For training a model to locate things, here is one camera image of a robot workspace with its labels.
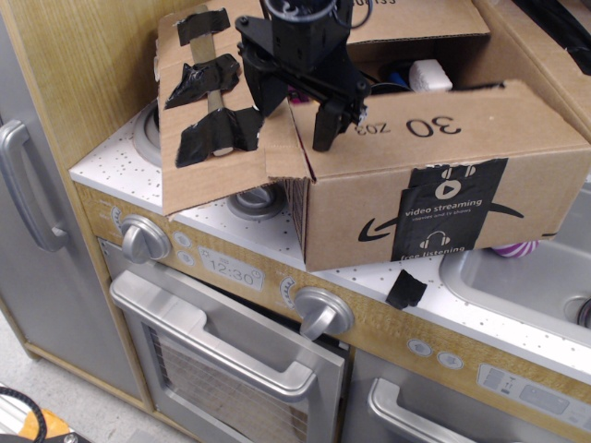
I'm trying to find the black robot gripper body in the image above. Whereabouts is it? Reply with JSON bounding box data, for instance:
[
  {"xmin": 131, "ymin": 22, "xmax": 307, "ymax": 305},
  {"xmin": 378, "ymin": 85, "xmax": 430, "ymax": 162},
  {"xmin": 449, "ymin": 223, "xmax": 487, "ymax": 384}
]
[{"xmin": 235, "ymin": 8, "xmax": 370, "ymax": 121}]

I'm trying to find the black wide gripper finger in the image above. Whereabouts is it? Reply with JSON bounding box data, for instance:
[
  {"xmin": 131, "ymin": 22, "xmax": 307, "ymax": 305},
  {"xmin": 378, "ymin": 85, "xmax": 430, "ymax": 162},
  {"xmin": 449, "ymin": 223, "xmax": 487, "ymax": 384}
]
[{"xmin": 243, "ymin": 60, "xmax": 288, "ymax": 117}]

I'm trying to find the black narrow gripper finger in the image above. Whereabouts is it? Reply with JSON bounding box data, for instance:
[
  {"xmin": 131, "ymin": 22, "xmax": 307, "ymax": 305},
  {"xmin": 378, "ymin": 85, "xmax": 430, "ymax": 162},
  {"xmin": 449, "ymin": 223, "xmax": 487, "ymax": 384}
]
[{"xmin": 312, "ymin": 100, "xmax": 355, "ymax": 152}]

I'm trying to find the large cardboard box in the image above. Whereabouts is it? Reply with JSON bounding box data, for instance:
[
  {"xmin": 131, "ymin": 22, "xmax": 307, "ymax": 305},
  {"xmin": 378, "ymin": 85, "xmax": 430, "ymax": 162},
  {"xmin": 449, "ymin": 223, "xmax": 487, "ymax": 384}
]
[{"xmin": 160, "ymin": 1, "xmax": 590, "ymax": 271}]

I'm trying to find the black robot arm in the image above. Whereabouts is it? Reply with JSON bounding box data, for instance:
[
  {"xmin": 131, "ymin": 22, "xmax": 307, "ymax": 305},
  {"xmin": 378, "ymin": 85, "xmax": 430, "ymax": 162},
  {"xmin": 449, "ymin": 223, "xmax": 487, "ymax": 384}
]
[{"xmin": 235, "ymin": 1, "xmax": 371, "ymax": 151}]

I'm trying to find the middle black tape strip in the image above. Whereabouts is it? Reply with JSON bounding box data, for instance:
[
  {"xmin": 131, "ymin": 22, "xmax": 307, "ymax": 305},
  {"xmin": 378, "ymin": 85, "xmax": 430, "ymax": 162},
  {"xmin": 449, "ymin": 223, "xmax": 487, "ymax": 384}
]
[{"xmin": 164, "ymin": 54, "xmax": 240, "ymax": 109}]

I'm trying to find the black tape strip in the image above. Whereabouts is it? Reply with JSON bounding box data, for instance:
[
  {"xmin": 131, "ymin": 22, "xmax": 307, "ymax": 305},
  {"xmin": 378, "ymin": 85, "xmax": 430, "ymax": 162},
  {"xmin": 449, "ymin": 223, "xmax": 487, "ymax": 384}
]
[
  {"xmin": 175, "ymin": 107, "xmax": 264, "ymax": 168},
  {"xmin": 164, "ymin": 54, "xmax": 240, "ymax": 109},
  {"xmin": 176, "ymin": 8, "xmax": 230, "ymax": 46}
]

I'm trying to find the bottom black tape strip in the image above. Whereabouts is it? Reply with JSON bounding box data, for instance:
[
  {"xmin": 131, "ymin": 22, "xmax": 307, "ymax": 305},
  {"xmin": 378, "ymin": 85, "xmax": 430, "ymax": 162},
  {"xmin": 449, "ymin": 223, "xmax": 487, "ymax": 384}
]
[{"xmin": 175, "ymin": 107, "xmax": 264, "ymax": 168}]

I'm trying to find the blue marker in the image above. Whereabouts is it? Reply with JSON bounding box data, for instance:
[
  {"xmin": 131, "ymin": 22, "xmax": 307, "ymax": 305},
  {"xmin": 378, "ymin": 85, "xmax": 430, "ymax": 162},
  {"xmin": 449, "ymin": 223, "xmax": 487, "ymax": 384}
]
[{"xmin": 388, "ymin": 70, "xmax": 412, "ymax": 90}]

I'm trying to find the wooden stick taped on flap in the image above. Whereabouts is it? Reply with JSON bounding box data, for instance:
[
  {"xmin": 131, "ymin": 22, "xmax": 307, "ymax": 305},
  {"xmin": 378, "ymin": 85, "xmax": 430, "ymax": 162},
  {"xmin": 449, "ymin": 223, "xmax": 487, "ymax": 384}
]
[{"xmin": 189, "ymin": 4, "xmax": 234, "ymax": 157}]

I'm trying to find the top black tape strip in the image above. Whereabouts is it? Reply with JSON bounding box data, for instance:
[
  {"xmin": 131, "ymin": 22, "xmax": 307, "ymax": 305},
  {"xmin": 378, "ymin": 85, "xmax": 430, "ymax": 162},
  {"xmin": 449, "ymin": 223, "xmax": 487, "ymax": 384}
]
[{"xmin": 176, "ymin": 8, "xmax": 230, "ymax": 46}]

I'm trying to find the white red toy block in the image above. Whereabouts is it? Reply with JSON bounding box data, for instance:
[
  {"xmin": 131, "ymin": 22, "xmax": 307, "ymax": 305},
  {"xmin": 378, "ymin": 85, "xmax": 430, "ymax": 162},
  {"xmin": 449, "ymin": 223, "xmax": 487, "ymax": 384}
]
[{"xmin": 409, "ymin": 59, "xmax": 453, "ymax": 92}]

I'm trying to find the silver stove burner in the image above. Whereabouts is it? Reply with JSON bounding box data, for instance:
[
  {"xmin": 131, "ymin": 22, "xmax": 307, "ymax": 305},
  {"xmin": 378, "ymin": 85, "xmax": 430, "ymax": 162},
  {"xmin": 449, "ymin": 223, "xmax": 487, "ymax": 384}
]
[
  {"xmin": 133, "ymin": 101, "xmax": 162, "ymax": 167},
  {"xmin": 227, "ymin": 184, "xmax": 286, "ymax": 222}
]

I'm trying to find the rear silver stove burner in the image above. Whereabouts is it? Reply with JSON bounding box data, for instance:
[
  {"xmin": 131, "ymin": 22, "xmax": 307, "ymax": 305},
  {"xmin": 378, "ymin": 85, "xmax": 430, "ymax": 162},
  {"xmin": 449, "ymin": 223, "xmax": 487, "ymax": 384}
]
[{"xmin": 133, "ymin": 101, "xmax": 162, "ymax": 167}]

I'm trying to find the oven clock display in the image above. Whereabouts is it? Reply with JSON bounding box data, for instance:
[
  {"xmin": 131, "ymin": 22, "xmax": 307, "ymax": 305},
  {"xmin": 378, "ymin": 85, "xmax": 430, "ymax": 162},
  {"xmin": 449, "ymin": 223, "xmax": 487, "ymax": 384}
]
[{"xmin": 198, "ymin": 246, "xmax": 265, "ymax": 292}]

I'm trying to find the black tape piece on counter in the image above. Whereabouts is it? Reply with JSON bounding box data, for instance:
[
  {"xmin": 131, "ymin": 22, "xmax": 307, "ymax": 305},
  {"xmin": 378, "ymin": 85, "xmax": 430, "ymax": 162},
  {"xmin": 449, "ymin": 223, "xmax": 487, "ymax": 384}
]
[{"xmin": 386, "ymin": 269, "xmax": 428, "ymax": 310}]

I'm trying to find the left silver oven knob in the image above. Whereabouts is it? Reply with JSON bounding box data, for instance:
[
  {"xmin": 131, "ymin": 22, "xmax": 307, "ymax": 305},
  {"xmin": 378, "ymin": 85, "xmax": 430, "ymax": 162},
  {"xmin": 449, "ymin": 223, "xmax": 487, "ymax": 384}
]
[{"xmin": 121, "ymin": 214, "xmax": 172, "ymax": 264}]

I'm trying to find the silver oven knob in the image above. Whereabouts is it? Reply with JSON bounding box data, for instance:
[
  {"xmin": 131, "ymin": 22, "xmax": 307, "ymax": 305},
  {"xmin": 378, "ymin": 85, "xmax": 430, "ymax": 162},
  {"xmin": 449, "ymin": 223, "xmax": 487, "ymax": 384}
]
[
  {"xmin": 294, "ymin": 287, "xmax": 355, "ymax": 341},
  {"xmin": 121, "ymin": 214, "xmax": 172, "ymax": 264}
]

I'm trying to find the right silver oven knob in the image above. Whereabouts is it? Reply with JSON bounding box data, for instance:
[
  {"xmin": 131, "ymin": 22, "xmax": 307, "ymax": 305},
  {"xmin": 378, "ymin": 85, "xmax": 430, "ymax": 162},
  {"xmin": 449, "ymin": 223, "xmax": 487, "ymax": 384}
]
[{"xmin": 294, "ymin": 287, "xmax": 355, "ymax": 341}]

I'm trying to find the purple white striped toy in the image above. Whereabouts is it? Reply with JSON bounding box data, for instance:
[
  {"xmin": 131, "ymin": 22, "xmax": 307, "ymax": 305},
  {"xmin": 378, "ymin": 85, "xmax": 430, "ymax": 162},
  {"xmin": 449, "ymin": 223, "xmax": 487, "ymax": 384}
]
[{"xmin": 492, "ymin": 241, "xmax": 540, "ymax": 258}]

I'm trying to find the black tape top right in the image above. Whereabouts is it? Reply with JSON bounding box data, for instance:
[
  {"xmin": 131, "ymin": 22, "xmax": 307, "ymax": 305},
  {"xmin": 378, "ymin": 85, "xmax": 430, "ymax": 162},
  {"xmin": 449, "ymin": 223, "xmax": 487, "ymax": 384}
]
[{"xmin": 513, "ymin": 0, "xmax": 590, "ymax": 76}]

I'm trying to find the toy oven door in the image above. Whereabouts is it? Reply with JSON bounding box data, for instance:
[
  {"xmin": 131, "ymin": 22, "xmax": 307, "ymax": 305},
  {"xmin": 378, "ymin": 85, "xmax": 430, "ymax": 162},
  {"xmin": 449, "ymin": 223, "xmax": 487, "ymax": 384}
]
[{"xmin": 110, "ymin": 270, "xmax": 346, "ymax": 442}]

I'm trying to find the silver toy sink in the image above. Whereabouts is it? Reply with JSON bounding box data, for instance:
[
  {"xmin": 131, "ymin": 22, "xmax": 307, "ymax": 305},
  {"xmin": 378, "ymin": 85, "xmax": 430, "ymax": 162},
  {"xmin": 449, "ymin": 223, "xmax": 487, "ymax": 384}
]
[{"xmin": 438, "ymin": 184, "xmax": 591, "ymax": 343}]

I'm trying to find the toy dishwasher door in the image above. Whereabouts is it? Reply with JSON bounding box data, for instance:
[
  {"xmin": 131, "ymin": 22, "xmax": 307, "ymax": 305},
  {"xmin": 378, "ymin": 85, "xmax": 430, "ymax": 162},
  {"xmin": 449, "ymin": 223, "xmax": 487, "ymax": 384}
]
[{"xmin": 341, "ymin": 350, "xmax": 566, "ymax": 442}]

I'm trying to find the grey toy fridge door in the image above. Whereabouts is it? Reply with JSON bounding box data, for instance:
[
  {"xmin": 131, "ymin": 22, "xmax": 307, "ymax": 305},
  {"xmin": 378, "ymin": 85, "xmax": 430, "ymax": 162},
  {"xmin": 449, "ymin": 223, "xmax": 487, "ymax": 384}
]
[{"xmin": 1, "ymin": 26, "xmax": 141, "ymax": 403}]

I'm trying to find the orange object on floor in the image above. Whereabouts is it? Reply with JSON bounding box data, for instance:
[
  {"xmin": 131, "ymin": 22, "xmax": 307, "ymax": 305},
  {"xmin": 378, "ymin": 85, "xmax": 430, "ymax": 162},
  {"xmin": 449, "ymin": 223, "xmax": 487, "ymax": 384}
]
[{"xmin": 18, "ymin": 409, "xmax": 70, "ymax": 441}]

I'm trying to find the wooden toy kitchen frame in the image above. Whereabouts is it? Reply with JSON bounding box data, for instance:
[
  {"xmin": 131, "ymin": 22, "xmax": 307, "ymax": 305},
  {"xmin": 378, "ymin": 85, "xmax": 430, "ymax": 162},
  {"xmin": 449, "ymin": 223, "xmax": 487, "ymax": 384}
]
[{"xmin": 1, "ymin": 1, "xmax": 590, "ymax": 442}]

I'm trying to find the black braided cable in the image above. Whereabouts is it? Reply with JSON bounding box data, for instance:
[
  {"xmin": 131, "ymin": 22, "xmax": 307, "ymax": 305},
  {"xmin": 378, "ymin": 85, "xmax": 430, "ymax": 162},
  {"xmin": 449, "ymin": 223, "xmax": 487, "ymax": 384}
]
[{"xmin": 0, "ymin": 386, "xmax": 47, "ymax": 443}]

